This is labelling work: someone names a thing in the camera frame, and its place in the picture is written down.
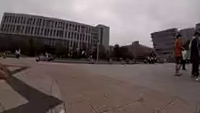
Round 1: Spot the row of parked scooters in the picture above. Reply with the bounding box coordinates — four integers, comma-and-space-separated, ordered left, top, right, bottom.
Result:
143, 52, 160, 65

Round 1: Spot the brown low building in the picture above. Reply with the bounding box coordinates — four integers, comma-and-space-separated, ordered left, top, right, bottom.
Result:
118, 39, 156, 62

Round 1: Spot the row of dark trees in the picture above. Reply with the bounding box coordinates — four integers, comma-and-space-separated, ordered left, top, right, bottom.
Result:
0, 27, 122, 63

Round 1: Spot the vehicle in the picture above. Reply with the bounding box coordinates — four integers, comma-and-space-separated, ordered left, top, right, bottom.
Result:
35, 52, 56, 64

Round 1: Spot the large grey multi-storey building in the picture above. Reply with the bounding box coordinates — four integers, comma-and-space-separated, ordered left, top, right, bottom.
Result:
0, 11, 111, 58

